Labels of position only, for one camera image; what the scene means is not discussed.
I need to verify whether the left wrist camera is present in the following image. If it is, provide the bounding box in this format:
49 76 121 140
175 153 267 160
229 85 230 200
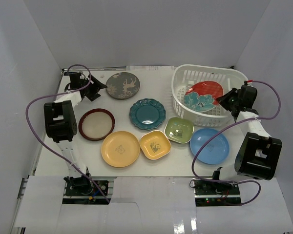
63 71 83 76

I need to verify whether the round yellow plate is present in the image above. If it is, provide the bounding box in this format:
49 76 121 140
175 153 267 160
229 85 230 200
101 131 140 168

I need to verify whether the teal scalloped plate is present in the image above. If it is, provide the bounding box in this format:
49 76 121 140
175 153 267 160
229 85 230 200
129 98 166 130

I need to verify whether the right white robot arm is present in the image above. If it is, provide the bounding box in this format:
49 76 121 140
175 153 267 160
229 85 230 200
210 81 282 195

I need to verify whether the dark red rimmed plate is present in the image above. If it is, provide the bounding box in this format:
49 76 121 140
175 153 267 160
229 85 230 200
78 108 115 141

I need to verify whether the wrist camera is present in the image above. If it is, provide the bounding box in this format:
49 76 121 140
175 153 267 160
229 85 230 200
244 79 253 85
63 71 83 76

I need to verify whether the red plate with teal flower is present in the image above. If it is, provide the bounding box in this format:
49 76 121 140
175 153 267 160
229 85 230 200
183 81 224 113

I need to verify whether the grey plate with deer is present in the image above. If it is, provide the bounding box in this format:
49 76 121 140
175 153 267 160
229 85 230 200
105 72 140 100

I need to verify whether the square green panda dish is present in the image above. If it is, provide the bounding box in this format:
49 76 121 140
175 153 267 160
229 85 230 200
164 117 194 144

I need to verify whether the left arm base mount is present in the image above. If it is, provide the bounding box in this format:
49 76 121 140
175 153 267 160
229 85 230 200
62 176 111 205

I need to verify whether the white plastic dish bin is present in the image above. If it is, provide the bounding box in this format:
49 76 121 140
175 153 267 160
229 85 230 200
171 64 248 128

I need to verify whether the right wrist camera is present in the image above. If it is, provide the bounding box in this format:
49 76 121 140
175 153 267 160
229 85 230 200
244 79 253 85

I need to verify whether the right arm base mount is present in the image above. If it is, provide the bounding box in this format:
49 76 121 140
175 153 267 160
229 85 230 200
189 179 241 207

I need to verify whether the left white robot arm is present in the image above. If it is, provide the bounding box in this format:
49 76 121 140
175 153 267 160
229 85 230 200
43 72 107 179

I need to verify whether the round blue plate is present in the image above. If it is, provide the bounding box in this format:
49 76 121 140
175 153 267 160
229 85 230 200
189 128 230 165

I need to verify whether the square yellow panda dish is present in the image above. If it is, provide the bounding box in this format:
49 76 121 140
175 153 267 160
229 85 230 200
139 130 171 160

